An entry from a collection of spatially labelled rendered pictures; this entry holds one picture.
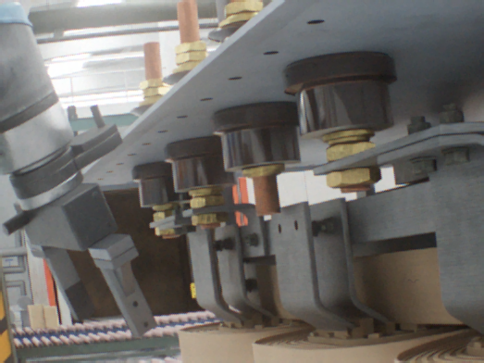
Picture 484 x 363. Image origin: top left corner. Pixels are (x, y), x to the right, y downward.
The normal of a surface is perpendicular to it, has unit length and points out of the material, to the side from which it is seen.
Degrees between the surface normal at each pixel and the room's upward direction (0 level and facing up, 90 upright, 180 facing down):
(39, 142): 102
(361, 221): 90
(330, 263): 90
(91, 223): 96
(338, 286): 90
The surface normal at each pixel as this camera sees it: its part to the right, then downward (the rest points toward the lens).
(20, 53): 0.77, -0.11
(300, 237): -0.95, 0.09
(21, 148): 0.02, 0.27
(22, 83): 0.53, 0.03
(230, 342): -0.59, 0.01
